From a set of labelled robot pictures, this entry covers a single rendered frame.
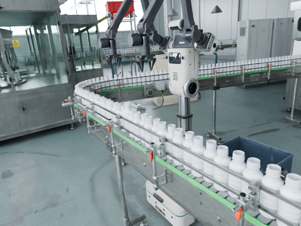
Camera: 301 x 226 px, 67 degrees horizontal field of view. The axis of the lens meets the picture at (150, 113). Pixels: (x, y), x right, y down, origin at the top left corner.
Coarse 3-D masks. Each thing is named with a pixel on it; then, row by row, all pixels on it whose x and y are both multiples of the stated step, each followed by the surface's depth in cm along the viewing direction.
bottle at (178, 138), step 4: (176, 128) 99; (180, 128) 99; (176, 132) 97; (180, 132) 97; (176, 136) 98; (180, 136) 97; (172, 140) 99; (176, 140) 97; (180, 140) 97; (180, 144) 97; (176, 148) 98; (180, 148) 98; (176, 152) 99; (180, 152) 98; (176, 156) 99; (180, 156) 99; (176, 164) 101; (180, 164) 100
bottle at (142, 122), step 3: (141, 114) 122; (144, 114) 124; (141, 117) 122; (144, 117) 121; (141, 120) 122; (144, 120) 121; (141, 123) 121; (144, 123) 121; (141, 129) 123; (141, 132) 123; (141, 135) 124; (144, 135) 123; (144, 138) 123; (141, 141) 126
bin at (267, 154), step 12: (228, 144) 133; (240, 144) 138; (252, 144) 131; (264, 144) 125; (252, 156) 133; (264, 156) 126; (276, 156) 120; (288, 156) 111; (264, 168) 128; (288, 168) 114
